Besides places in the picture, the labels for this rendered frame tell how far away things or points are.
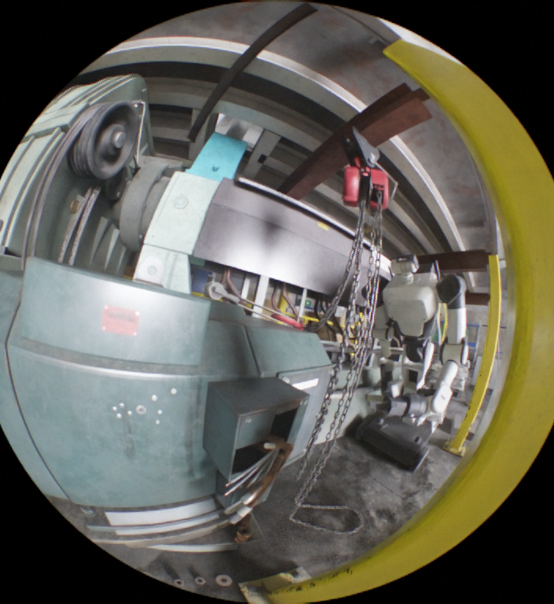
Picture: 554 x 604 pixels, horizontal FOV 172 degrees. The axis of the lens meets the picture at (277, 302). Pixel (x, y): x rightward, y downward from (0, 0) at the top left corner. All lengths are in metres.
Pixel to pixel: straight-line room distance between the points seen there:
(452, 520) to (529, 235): 0.21
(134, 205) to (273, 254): 0.70
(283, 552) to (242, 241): 1.36
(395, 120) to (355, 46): 0.49
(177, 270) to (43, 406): 0.76
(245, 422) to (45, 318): 0.25
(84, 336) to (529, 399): 0.36
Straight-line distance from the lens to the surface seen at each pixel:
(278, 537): 0.96
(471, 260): 2.26
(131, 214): 0.92
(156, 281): 0.43
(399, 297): 0.86
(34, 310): 0.25
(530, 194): 0.20
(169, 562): 0.90
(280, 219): 1.00
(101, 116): 0.68
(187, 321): 0.22
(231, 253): 0.86
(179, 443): 0.31
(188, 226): 0.92
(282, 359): 0.36
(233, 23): 1.25
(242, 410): 0.21
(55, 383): 0.27
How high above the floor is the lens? 0.88
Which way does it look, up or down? 3 degrees up
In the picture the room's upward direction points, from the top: 12 degrees clockwise
